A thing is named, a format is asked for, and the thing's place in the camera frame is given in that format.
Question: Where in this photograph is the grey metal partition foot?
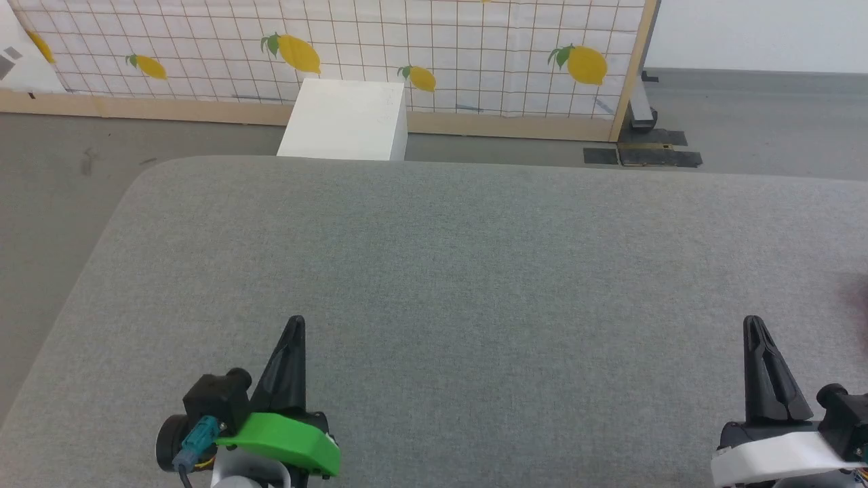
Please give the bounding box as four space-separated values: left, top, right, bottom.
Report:
627 70 659 134

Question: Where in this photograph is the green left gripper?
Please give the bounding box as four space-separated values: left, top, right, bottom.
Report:
155 314 342 479

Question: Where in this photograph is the white board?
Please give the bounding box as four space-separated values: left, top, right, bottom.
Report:
0 5 69 95

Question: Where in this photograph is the wide black floor tape strip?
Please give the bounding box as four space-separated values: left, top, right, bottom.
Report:
618 145 704 169

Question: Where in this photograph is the white box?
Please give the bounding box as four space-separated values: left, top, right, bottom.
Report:
276 77 410 163

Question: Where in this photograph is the black left cable teal plug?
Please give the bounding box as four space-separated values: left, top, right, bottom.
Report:
172 416 222 488

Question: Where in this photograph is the grey fabric sofa cushion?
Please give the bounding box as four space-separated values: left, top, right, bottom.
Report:
0 156 868 488

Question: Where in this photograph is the lemon print grid sheet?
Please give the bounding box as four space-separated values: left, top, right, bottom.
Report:
0 0 646 121

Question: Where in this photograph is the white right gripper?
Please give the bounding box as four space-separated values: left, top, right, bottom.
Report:
710 314 850 488

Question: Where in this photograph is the narrow black floor tape strip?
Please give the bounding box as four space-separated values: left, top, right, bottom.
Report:
618 128 688 147

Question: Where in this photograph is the lemon-patterned grid partition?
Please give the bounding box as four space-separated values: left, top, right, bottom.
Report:
0 0 660 144

